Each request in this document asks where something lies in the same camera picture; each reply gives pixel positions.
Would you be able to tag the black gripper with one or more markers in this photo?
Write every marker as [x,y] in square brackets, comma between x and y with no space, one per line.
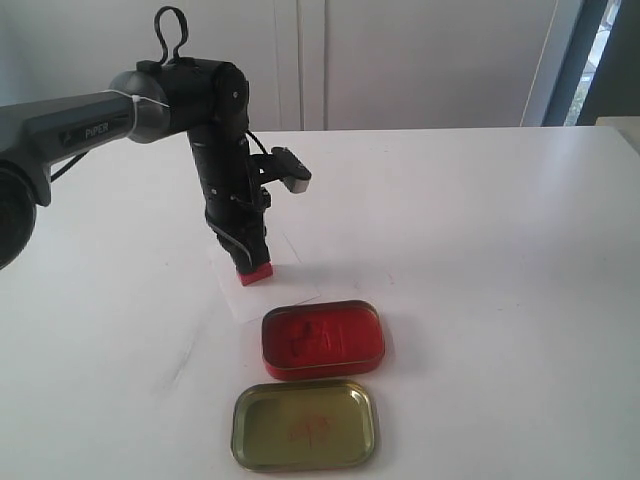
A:
[235,202]

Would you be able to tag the white cabinet doors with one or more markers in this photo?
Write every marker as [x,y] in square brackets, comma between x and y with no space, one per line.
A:
[313,65]

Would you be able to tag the red ink pad tin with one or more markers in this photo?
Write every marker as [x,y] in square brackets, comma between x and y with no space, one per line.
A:
[322,340]

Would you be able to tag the gold tin lid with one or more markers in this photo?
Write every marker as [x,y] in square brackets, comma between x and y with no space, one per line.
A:
[303,426]

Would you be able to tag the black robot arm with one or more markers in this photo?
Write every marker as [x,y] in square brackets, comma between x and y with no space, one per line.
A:
[207,100]

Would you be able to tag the white zip tie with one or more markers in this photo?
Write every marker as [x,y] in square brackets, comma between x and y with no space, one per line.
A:
[138,102]

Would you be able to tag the red rubber stamp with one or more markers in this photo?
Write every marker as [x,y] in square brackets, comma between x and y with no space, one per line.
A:
[262,272]

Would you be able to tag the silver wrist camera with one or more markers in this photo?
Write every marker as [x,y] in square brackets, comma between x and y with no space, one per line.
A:
[282,165]

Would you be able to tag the white paper sheet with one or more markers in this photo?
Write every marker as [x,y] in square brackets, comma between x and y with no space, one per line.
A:
[286,286]

